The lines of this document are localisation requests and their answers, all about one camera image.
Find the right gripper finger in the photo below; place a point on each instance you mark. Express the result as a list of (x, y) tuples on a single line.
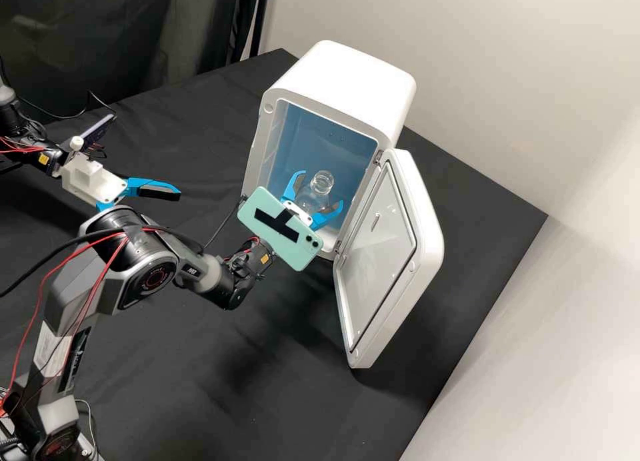
[(331, 215), (291, 187)]

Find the wrist camera phone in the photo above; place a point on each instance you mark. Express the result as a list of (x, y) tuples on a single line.
[(97, 128), (272, 221)]

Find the white incubator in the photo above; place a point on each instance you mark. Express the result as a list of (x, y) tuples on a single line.
[(350, 86)]

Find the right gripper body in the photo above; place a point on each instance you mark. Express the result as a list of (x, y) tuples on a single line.
[(302, 213)]

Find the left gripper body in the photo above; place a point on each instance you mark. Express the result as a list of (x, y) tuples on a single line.
[(92, 178)]

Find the left wrist camera phone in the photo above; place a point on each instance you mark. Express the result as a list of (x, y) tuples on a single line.
[(97, 128)]

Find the right wrist camera phone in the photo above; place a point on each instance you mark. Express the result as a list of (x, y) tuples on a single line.
[(272, 221)]

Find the incubator door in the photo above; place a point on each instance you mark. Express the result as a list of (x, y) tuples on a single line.
[(395, 261)]

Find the clear flask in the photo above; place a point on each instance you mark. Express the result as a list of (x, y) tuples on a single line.
[(320, 183)]

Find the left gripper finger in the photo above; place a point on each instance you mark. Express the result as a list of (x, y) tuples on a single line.
[(157, 194), (155, 185)]

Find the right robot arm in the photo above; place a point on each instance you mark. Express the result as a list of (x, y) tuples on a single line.
[(150, 276)]

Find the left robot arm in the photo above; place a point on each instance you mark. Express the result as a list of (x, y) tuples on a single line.
[(20, 141)]

